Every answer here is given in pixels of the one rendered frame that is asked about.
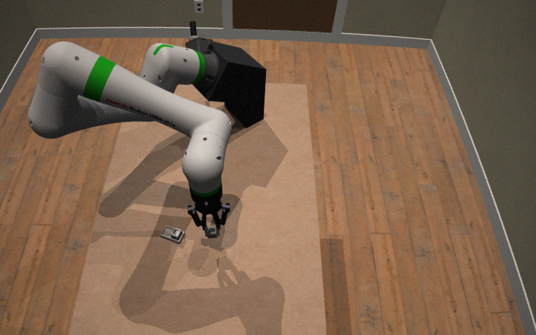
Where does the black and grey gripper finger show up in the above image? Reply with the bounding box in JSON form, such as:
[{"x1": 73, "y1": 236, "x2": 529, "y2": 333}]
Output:
[
  {"x1": 211, "y1": 203, "x2": 230, "y2": 236},
  {"x1": 188, "y1": 205, "x2": 207, "y2": 237}
]

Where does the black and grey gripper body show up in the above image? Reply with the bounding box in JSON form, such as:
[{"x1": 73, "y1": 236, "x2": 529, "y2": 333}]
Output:
[{"x1": 195, "y1": 200, "x2": 223, "y2": 214}]

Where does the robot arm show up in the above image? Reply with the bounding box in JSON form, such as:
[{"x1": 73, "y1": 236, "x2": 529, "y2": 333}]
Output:
[{"x1": 28, "y1": 21, "x2": 232, "y2": 207}]

